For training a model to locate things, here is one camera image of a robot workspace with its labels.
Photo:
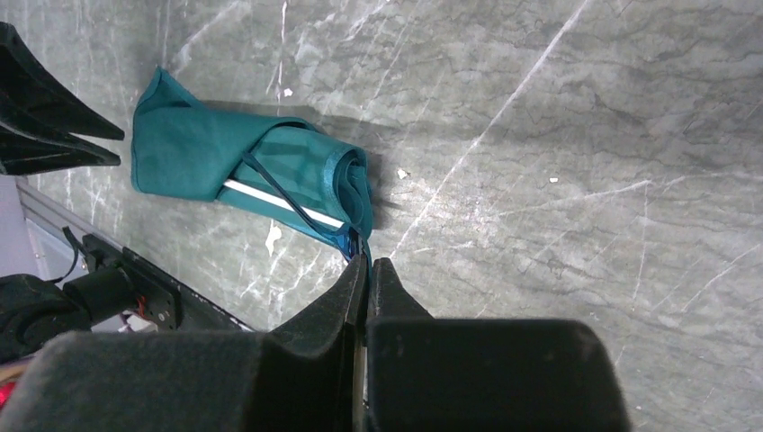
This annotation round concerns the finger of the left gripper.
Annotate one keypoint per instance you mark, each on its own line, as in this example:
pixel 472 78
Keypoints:
pixel 30 147
pixel 26 82

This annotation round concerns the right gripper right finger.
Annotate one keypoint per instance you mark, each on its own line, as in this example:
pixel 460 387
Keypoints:
pixel 429 374

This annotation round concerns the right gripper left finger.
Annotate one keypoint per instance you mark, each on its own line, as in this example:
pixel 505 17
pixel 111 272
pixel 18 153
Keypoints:
pixel 297 377

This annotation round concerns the blue plastic utensil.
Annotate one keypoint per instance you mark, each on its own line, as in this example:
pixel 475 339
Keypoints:
pixel 345 239

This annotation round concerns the teal cloth napkin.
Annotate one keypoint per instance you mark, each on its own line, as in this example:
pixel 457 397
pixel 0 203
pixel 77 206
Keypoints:
pixel 183 148

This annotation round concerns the white plastic utensil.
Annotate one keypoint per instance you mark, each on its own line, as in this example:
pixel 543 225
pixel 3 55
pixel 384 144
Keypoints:
pixel 281 203

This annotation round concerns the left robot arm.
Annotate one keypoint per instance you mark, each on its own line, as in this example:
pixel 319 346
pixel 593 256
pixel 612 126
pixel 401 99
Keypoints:
pixel 34 311

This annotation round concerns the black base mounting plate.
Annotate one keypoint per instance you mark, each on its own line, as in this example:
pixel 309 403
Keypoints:
pixel 161 298

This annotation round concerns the aluminium frame rail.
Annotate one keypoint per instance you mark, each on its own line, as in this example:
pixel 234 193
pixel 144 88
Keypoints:
pixel 52 216

